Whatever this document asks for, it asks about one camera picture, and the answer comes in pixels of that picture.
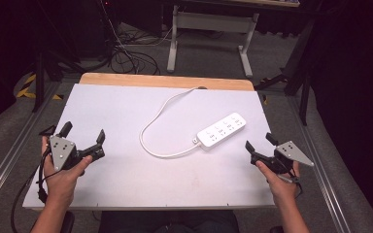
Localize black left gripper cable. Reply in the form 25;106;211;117
10;146;52;233

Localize black metal stand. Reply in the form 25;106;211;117
254;17;317;126
32;0;86;114

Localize tangle of floor cables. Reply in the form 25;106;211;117
96;0;173;76

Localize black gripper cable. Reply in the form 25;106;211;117
277;174;304;199
10;146;52;233

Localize white power strip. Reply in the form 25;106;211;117
195;112;248;152

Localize aluminium rail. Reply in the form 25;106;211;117
0;81;63;212
286;93;352;233

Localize yellow black floor tape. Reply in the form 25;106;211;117
16;73;64;101

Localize person's dark pants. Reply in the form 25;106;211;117
97;210;241;233

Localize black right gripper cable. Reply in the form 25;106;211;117
277;174;304;199

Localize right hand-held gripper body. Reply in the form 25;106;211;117
250;140;316;176

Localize person's right hand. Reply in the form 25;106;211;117
254;160;301;202

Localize white metal desk frame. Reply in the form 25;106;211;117
166;4;260;79

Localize white power strip cable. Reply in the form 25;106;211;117
138;86;206;159

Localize person's left hand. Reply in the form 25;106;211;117
41;135;94;209

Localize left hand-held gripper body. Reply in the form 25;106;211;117
39;125;106;173

